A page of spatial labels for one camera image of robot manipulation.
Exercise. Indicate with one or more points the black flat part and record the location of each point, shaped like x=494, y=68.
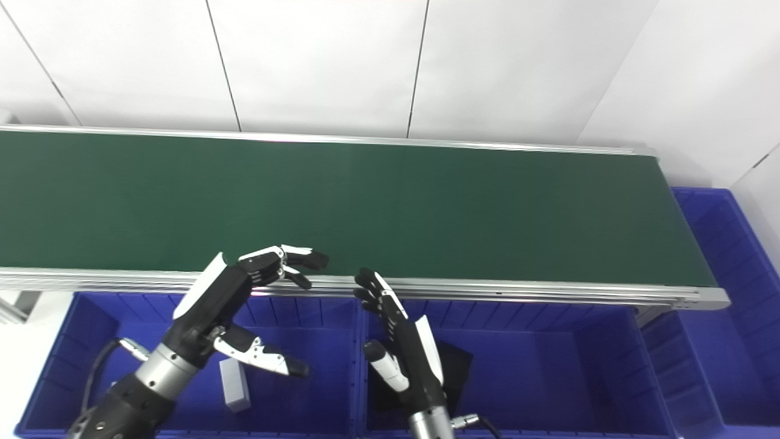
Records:
x=458, y=366

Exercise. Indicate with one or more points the empty blue plastic bin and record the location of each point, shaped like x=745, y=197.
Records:
x=737, y=317

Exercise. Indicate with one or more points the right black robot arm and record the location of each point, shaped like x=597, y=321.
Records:
x=429, y=424

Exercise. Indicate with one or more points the blue bin with black part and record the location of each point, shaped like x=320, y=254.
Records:
x=548, y=378

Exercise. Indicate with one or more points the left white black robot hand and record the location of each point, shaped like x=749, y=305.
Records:
x=213, y=299

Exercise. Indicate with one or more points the blue bin with white parts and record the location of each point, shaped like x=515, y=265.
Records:
x=304, y=402

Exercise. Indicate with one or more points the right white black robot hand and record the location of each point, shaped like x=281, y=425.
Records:
x=417, y=360

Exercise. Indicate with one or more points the aluminium conveyor leg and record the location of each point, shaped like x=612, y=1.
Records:
x=647, y=315
x=18, y=305

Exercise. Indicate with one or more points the green conveyor belt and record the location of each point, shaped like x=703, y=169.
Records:
x=426, y=207

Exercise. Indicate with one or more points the white block part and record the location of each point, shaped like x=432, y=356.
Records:
x=234, y=387

